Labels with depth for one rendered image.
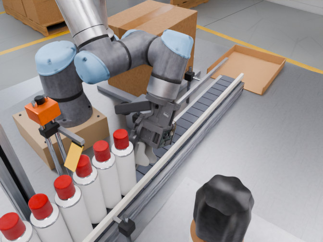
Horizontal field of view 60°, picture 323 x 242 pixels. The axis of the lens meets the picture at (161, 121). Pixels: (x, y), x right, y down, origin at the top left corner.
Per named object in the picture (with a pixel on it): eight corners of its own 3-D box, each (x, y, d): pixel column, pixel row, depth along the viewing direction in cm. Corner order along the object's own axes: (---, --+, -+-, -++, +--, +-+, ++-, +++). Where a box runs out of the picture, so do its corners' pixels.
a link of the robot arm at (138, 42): (105, 35, 68) (134, 45, 62) (139, 24, 75) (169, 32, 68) (109, 65, 73) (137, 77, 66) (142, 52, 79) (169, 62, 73)
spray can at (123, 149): (129, 200, 72) (122, 145, 59) (114, 191, 74) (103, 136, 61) (141, 186, 75) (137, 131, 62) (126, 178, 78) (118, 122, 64)
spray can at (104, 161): (108, 213, 69) (96, 158, 56) (97, 199, 72) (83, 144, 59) (126, 201, 72) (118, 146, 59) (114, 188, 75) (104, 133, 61)
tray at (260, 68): (261, 95, 116) (264, 87, 113) (206, 76, 127) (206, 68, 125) (284, 66, 134) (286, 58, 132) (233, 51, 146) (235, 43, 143)
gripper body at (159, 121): (155, 152, 66) (170, 104, 63) (127, 137, 69) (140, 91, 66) (170, 147, 72) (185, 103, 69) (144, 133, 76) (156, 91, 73)
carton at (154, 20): (153, 104, 108) (151, 37, 90) (107, 84, 119) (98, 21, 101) (192, 71, 127) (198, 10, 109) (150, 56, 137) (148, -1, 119)
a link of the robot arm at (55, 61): (36, 88, 87) (23, 46, 79) (74, 73, 95) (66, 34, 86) (55, 103, 80) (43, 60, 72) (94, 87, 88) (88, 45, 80)
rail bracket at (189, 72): (198, 110, 109) (202, 73, 98) (182, 103, 112) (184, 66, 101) (202, 105, 111) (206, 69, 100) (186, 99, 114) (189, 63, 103)
